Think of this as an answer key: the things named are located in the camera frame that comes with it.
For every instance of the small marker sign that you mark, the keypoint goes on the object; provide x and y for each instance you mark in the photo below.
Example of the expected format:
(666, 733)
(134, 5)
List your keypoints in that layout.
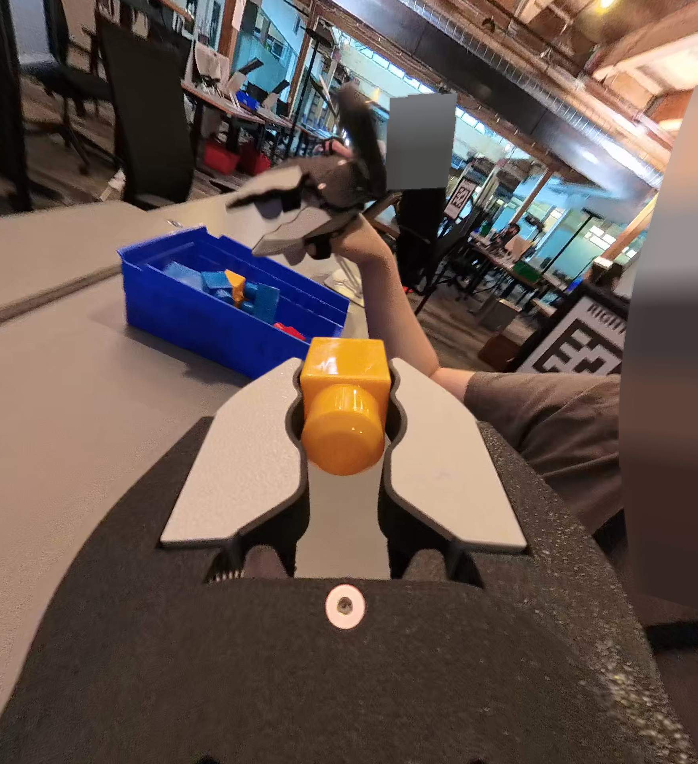
(461, 200)

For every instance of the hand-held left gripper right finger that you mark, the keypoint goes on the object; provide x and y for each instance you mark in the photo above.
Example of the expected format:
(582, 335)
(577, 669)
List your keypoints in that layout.
(450, 471)

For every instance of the small blue bin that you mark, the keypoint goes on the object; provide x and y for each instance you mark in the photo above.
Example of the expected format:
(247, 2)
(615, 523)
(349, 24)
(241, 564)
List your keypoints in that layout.
(248, 100)

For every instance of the cardboard box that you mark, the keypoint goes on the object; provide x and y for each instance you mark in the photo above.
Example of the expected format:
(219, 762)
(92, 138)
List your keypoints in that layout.
(501, 352)

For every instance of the red bag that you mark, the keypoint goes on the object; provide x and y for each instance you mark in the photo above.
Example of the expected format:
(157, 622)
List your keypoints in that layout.
(222, 158)
(256, 161)

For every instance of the person's right hand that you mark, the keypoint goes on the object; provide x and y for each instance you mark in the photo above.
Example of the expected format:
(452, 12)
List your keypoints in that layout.
(361, 239)

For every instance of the black floor lamp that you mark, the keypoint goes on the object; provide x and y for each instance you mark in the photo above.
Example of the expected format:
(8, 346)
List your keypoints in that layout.
(593, 213)

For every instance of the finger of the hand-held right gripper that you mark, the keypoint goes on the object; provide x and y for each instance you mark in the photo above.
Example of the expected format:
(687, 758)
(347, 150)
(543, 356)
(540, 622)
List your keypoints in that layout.
(271, 185)
(301, 230)

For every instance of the grey bin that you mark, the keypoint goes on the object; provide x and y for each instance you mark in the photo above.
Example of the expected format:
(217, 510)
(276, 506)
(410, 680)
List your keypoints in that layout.
(498, 314)

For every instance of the green box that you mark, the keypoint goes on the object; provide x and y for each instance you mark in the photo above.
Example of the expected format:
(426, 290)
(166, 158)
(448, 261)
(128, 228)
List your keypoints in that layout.
(527, 270)

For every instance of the black office chair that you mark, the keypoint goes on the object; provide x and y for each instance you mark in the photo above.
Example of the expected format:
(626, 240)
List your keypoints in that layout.
(151, 119)

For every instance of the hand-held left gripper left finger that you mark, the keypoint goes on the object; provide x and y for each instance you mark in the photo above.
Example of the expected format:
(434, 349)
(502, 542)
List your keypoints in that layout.
(241, 471)

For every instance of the yellow one-stud block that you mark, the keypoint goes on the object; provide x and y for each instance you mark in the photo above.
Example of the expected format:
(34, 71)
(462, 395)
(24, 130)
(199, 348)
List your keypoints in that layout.
(346, 406)

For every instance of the framed marker sign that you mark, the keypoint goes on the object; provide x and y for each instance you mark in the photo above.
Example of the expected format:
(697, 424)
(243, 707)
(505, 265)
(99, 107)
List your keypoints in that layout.
(582, 340)

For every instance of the blue plastic bin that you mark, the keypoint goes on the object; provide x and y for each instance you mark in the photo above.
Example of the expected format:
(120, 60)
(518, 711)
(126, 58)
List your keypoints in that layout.
(205, 322)

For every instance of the person's brown shirt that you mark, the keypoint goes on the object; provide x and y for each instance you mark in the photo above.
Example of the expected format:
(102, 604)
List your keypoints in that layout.
(564, 441)

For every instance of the heap of toy blocks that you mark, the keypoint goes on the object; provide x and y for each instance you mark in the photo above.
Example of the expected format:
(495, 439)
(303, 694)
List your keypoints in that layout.
(247, 298)

